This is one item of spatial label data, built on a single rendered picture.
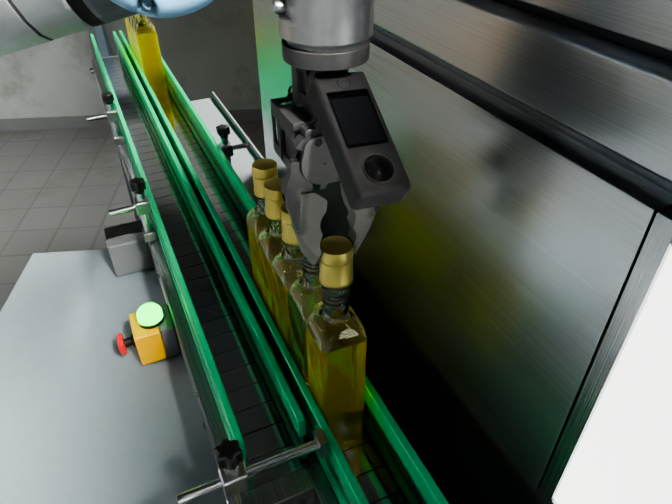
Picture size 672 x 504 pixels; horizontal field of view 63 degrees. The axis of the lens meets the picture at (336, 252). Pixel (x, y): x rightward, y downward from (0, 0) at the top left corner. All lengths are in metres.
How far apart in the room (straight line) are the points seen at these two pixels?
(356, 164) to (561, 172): 0.15
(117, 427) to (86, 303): 0.33
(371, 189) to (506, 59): 0.16
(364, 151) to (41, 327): 0.90
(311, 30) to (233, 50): 3.18
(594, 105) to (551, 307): 0.17
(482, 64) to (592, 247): 0.18
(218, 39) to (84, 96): 0.93
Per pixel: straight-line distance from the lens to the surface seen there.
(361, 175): 0.41
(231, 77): 3.66
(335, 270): 0.54
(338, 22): 0.43
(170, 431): 0.95
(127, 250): 1.22
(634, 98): 0.41
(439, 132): 0.56
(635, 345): 0.45
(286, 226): 0.64
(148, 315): 1.00
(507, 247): 0.51
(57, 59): 3.85
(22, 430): 1.05
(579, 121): 0.44
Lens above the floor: 1.51
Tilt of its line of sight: 37 degrees down
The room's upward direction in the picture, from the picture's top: straight up
